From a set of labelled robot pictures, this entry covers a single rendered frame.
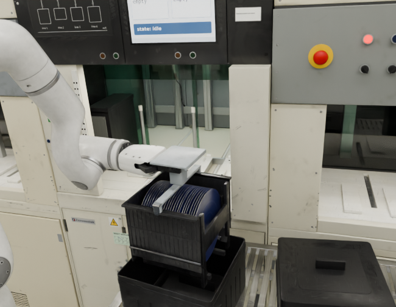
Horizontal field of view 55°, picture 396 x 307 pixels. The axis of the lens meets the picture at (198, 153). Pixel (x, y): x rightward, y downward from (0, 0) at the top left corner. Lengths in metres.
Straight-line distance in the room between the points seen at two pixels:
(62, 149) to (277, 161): 0.68
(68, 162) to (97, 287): 1.02
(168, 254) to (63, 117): 0.42
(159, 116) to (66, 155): 1.43
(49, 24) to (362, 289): 1.27
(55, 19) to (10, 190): 0.81
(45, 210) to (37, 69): 1.00
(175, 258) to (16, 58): 0.57
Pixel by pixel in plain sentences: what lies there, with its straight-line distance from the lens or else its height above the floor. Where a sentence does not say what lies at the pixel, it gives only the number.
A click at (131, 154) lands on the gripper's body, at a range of 0.98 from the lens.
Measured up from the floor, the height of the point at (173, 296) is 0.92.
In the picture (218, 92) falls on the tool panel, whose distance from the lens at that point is 2.19.
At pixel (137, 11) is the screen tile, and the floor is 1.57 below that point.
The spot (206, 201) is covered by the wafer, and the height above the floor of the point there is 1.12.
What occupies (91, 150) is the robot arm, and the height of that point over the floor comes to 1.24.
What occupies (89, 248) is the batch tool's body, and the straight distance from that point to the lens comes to 1.78.
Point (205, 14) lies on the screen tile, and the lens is 1.21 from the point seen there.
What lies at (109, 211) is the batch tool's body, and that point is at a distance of 1.61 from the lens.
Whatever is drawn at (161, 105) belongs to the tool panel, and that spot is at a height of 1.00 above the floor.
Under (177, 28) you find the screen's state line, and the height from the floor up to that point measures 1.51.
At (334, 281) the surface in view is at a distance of 1.16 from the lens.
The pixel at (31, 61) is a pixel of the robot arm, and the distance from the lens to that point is 0.88.
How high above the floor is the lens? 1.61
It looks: 23 degrees down
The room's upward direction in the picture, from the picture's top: 3 degrees counter-clockwise
